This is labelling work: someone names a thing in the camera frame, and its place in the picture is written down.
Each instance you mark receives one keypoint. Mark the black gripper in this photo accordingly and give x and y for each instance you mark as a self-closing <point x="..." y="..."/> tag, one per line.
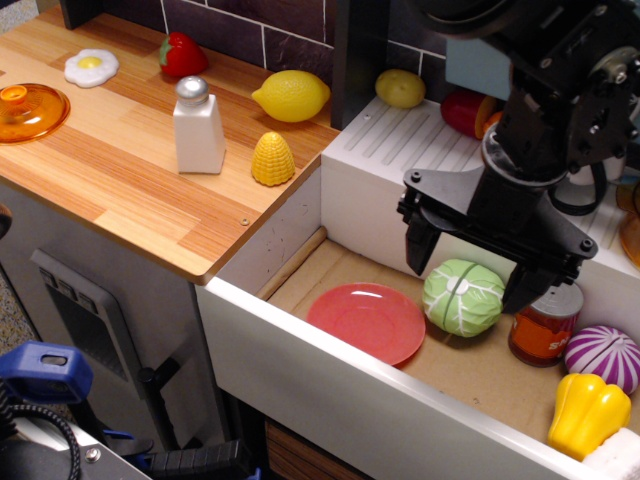
<point x="496" y="209"/>

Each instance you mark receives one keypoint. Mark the yellow toy corn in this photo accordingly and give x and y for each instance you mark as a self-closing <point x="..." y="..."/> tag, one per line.
<point x="272" y="161"/>

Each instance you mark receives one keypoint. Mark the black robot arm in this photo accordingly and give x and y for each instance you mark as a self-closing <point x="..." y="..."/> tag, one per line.
<point x="574" y="74"/>

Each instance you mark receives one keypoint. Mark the pink plastic plate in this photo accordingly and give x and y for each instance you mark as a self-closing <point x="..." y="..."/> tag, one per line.
<point x="373" y="318"/>

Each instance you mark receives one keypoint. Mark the green toy cabbage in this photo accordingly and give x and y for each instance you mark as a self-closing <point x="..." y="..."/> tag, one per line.
<point x="463" y="298"/>

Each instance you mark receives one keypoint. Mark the orange toy sauce can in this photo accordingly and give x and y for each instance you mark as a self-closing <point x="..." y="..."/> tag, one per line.
<point x="541" y="332"/>

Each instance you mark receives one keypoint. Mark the orange toy fruit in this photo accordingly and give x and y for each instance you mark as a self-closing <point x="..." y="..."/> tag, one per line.
<point x="491" y="121"/>

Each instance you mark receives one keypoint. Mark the red toy apple half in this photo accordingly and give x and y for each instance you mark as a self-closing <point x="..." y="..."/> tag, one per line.
<point x="467" y="111"/>

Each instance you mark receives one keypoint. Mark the purple toy onion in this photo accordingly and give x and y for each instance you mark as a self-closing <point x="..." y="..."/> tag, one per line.
<point x="606" y="352"/>

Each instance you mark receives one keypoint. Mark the white toy sink basin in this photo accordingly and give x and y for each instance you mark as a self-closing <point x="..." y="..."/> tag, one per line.
<point x="459" y="408"/>

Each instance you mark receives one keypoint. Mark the orange transparent pot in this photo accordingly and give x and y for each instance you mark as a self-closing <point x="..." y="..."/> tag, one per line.
<point x="627" y="200"/>

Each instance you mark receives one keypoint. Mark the yellow toy potato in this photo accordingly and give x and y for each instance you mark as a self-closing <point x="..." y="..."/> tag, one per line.
<point x="400" y="88"/>

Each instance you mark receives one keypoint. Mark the yellow toy bell pepper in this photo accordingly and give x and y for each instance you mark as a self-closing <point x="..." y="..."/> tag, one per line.
<point x="587" y="412"/>

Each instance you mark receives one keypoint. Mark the yellow toy lemon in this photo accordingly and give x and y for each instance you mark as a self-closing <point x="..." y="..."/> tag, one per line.
<point x="292" y="96"/>

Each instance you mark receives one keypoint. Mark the white sponge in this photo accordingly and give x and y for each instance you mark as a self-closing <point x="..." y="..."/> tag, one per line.
<point x="615" y="452"/>

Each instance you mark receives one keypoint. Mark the white salt shaker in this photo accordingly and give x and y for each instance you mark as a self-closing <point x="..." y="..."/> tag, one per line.
<point x="199" y="137"/>

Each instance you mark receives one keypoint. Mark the red toy strawberry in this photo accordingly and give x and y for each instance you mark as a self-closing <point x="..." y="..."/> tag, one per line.
<point x="181" y="56"/>

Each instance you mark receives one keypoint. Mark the grey toy oven door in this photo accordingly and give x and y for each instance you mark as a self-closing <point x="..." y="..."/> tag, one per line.
<point x="93" y="319"/>

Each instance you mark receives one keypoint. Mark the toy fried egg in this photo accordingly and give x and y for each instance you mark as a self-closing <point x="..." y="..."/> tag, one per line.
<point x="91" y="68"/>

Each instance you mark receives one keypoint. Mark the blue clamp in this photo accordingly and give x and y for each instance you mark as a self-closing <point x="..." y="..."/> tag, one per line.
<point x="46" y="373"/>

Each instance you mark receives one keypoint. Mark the orange transparent pot lid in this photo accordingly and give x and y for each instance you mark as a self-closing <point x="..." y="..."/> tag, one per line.
<point x="31" y="111"/>

